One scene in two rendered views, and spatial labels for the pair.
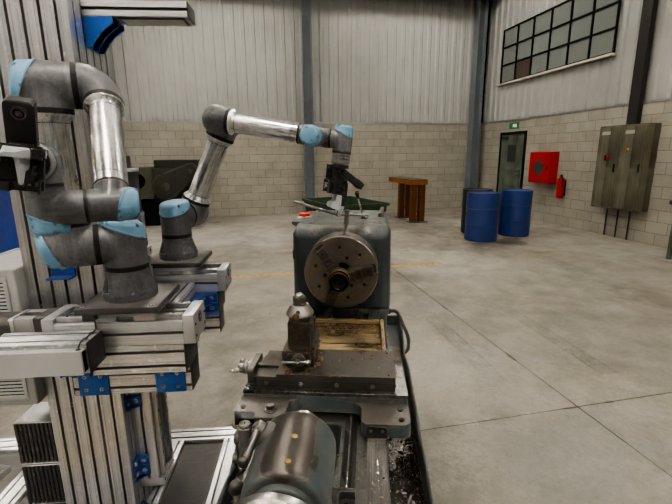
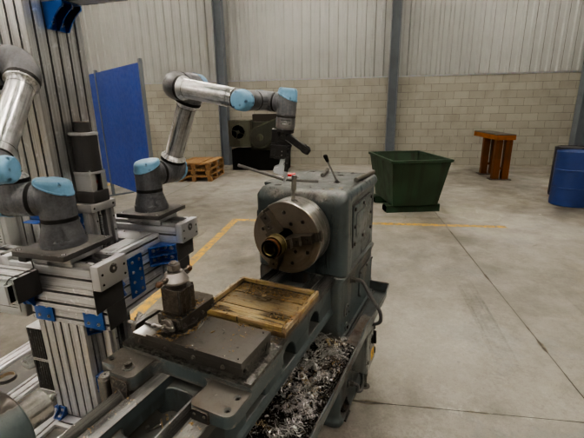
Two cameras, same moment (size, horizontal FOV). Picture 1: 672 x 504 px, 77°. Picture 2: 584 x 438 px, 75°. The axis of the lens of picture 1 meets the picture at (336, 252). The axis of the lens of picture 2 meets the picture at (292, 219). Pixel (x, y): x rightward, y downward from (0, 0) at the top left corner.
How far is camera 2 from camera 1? 0.67 m
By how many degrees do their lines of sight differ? 21
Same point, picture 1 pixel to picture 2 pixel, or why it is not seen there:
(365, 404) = (211, 382)
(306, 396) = (168, 361)
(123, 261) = (47, 215)
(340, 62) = (432, 13)
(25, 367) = not seen: outside the picture
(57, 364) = not seen: outside the picture
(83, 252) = (15, 205)
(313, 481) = not seen: outside the picture
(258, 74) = (348, 31)
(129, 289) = (51, 239)
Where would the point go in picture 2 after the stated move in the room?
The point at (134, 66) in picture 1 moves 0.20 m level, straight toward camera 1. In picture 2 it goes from (244, 33) to (243, 31)
